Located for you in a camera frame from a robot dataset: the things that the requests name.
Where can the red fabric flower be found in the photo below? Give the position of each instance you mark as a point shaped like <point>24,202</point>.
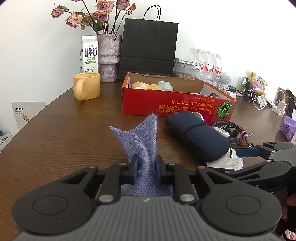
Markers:
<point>208,119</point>

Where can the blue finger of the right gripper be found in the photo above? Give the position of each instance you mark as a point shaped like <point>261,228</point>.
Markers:
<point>247,152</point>

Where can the purple mottled vase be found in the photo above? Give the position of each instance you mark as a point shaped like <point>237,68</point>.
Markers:
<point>109,52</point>

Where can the navy glasses case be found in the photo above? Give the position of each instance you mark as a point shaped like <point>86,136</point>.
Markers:
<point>200,138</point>

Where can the white robot figurine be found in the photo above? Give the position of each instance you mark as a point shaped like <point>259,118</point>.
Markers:
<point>224,82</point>

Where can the clear jar of seeds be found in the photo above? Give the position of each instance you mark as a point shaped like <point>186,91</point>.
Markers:
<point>186,71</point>

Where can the red cardboard box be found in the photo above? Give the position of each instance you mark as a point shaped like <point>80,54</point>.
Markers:
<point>187,95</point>

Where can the yellow ceramic mug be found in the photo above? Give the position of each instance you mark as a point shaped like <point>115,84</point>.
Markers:
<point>86,86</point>

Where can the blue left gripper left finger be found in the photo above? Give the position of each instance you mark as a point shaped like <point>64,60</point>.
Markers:
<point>132,170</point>

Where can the pale green plush toy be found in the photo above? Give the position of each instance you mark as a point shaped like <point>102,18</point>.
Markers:
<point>165,85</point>

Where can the yellow white plush toy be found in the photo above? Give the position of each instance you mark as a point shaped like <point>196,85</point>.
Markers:
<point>142,85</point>

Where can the black paper bag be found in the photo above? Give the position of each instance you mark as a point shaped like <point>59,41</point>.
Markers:
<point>148,47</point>

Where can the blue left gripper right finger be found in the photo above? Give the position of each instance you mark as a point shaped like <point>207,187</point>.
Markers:
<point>160,170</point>

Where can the blue white booklet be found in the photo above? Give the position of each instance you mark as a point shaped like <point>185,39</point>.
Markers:
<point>5,138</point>

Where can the water bottle left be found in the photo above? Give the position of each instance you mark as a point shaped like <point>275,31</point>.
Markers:
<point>201,60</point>

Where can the purple woven pouch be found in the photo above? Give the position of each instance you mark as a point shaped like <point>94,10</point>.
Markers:
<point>142,141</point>

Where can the yellow snack packet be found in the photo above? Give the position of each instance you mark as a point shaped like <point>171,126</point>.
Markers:
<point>258,84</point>

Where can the dried pink roses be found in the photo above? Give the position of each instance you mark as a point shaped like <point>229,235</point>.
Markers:
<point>106,19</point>

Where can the crumpled white tissue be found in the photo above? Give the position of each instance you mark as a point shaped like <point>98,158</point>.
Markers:
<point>229,161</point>

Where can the water bottle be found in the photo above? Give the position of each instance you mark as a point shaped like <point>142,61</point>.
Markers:
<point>201,60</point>
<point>208,65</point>
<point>217,70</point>

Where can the white charger with cable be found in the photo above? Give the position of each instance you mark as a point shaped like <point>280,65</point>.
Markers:
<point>281,104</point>

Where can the water bottle middle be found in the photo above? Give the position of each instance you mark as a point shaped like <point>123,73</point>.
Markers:
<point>208,65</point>

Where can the white milk carton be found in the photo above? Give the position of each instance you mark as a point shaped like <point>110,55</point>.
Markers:
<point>88,54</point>

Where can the water bottle right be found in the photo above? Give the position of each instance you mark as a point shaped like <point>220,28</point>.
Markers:
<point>217,70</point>

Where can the purple tissue pack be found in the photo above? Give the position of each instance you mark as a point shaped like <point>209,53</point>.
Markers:
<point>288,128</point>

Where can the white card leaflet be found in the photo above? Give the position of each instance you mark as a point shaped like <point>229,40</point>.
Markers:
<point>25,111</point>

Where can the flat box on jar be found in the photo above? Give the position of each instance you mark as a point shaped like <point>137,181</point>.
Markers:
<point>185,61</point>

